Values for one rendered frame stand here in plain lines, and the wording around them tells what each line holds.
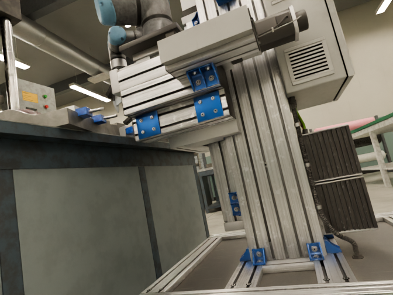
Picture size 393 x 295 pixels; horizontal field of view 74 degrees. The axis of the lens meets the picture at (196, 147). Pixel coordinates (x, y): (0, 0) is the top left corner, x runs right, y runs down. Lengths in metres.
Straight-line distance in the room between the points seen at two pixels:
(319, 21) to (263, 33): 0.23
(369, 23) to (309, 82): 7.77
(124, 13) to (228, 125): 0.53
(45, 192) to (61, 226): 0.12
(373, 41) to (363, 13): 0.81
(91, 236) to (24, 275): 0.24
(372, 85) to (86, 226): 7.68
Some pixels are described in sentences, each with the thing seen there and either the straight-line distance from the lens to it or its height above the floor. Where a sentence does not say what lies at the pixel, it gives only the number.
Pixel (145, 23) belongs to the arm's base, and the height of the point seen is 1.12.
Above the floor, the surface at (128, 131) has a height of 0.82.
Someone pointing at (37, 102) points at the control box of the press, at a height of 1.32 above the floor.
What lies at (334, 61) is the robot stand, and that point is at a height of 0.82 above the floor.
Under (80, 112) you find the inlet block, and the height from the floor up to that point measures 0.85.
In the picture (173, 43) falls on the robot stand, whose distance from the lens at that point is 0.79.
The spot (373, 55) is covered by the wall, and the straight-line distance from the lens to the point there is 8.36.
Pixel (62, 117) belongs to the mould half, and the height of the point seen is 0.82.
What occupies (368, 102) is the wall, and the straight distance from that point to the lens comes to 7.98.
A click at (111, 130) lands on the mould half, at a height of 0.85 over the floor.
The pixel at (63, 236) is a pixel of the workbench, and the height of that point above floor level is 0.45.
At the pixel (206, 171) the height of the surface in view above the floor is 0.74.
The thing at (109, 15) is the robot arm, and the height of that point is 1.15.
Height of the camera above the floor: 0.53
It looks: 8 degrees up
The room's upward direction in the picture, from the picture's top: 11 degrees counter-clockwise
